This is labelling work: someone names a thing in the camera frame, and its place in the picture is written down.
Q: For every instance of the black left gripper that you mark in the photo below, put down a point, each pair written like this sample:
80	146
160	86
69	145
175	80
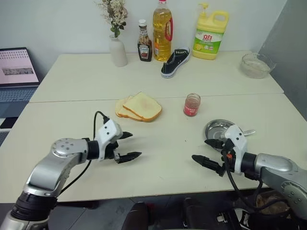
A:
110	152

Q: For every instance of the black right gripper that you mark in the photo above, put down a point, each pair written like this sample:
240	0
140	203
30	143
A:
228	151

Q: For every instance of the white bread slice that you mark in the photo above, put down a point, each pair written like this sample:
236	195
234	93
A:
124	112
141	105
119	105

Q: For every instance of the small spoon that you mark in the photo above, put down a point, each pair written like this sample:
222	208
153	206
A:
249	132

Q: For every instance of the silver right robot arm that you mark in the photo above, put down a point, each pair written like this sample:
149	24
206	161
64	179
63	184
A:
275	165

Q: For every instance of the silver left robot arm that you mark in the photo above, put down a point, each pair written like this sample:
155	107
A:
48	170

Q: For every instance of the small red jar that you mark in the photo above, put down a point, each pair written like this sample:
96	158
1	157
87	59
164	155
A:
192	109

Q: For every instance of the round stainless steel plate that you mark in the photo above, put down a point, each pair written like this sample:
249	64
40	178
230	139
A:
216	128

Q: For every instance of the dark rounded shape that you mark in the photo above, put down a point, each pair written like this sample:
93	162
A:
195	215
139	218

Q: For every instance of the small white object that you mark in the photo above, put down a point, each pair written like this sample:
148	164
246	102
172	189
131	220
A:
221	218

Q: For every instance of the brown round object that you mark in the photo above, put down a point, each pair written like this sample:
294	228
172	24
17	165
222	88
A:
271	202

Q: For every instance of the white ceramic vase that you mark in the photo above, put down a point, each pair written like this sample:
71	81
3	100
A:
118	52

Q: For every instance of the black canvas sneaker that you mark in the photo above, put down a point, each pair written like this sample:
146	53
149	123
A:
175	62

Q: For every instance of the clear glass bowl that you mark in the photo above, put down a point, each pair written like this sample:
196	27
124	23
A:
256	68

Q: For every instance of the ketchup bottle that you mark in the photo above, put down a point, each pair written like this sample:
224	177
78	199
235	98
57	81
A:
144	48

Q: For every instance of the yellow dish detergent jug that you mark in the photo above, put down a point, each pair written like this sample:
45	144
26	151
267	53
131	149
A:
207	40

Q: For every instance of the dried flower bunch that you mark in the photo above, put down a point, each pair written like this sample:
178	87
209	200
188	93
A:
115	16

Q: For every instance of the open laptop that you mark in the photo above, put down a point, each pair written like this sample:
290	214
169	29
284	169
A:
16	72

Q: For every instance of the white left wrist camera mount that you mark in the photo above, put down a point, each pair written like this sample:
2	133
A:
108	133

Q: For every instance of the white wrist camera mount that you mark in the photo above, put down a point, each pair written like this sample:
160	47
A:
108	133
236	136

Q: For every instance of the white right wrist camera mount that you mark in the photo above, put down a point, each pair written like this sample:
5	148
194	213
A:
236	136

